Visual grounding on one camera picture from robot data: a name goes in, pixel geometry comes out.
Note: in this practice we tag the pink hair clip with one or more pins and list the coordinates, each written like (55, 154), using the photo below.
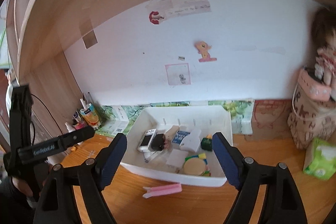
(162, 190)

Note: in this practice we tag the green small bottle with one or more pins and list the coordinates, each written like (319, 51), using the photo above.
(206, 143)

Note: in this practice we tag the black oval case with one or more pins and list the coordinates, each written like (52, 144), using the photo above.
(158, 143)

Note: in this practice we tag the pink case on bag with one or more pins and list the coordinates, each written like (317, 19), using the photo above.
(314, 89)

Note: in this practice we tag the letter print fabric bag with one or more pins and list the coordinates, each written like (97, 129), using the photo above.
(309, 119)

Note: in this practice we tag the white digital camera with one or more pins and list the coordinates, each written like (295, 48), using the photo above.
(147, 140)

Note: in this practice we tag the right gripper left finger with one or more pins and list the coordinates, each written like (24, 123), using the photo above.
(57, 203)

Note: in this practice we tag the orange juice carton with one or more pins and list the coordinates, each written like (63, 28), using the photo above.
(90, 115)

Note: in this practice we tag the red wall sticker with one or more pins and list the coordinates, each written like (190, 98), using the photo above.
(155, 18)

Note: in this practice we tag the green tissue pack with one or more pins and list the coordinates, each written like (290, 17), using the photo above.
(320, 159)

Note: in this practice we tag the white plastic storage bin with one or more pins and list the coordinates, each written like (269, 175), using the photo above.
(167, 165)

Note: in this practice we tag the yellow pony wall sticker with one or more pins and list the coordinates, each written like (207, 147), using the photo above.
(203, 49)

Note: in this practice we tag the pink framed wall sticker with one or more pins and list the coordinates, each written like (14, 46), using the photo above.
(178, 74)

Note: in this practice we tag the paper note on wall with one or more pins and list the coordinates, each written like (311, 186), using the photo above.
(175, 8)

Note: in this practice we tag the blue white medicine box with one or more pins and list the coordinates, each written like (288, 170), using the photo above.
(178, 138)

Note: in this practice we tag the white spray bottle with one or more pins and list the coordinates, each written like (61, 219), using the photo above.
(70, 127)

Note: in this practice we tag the brown haired doll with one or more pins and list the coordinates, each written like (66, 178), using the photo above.
(323, 36)

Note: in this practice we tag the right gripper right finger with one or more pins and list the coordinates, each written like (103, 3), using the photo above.
(282, 201)

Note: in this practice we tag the round beige lid jar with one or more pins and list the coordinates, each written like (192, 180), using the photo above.
(194, 167)

